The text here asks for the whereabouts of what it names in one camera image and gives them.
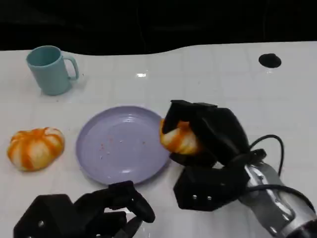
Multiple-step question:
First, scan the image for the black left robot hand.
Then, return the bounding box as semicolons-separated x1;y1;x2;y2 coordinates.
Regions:
73;180;156;238

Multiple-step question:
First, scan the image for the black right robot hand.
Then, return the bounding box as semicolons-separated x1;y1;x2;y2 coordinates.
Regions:
162;99;251;170

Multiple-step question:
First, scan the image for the orange and white bread roll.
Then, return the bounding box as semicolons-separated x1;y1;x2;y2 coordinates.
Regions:
6;126;65;172
159;119;205;155

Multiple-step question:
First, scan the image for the lilac plate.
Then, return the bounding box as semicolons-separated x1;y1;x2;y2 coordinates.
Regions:
75;106;172;185

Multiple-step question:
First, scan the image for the pale green mug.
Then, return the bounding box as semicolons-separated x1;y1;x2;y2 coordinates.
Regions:
26;45;80;96

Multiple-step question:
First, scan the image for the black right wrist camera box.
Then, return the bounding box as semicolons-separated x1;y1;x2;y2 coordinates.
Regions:
173;164;250;212

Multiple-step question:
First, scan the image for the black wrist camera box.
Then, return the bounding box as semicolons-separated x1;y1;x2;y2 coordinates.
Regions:
173;164;250;212
13;194;75;238

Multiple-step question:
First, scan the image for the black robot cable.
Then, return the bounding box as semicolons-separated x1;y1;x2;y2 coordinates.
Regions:
246;184;317;214
229;134;285;177

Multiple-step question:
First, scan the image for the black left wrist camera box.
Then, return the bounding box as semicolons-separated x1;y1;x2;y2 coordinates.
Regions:
13;194;75;238

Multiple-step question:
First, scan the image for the black table cable hole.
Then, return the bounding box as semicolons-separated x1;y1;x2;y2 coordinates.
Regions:
258;53;282;68

